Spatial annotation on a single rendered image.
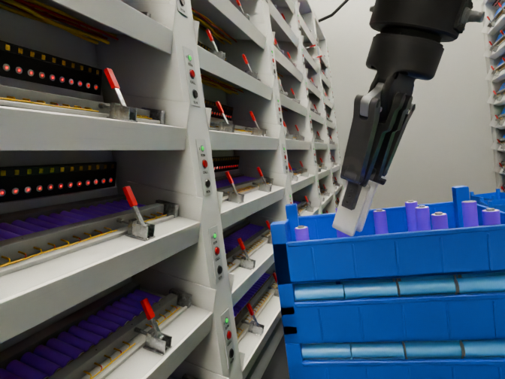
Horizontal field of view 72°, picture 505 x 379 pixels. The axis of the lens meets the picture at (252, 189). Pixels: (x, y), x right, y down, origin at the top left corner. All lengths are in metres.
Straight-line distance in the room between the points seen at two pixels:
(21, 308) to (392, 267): 0.42
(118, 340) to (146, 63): 0.53
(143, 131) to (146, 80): 0.20
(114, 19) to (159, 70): 0.17
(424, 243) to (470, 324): 0.11
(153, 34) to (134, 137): 0.22
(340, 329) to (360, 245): 0.11
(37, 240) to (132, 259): 0.13
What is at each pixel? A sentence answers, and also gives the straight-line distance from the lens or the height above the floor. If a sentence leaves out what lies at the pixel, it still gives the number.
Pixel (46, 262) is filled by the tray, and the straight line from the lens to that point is 0.52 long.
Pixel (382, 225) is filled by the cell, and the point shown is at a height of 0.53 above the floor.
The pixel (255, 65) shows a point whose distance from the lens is 1.45.
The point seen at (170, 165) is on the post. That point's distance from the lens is 0.75.
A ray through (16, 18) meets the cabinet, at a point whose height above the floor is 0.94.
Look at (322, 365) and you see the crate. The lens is 0.51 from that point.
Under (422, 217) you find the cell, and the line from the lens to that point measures 0.55.
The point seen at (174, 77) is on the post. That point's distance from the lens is 0.76.
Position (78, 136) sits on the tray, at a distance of 0.51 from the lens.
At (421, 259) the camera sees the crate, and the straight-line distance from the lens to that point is 0.47.
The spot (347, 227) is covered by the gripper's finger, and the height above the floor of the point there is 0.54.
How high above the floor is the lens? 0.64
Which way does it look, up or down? 4 degrees down
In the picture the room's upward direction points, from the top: 8 degrees counter-clockwise
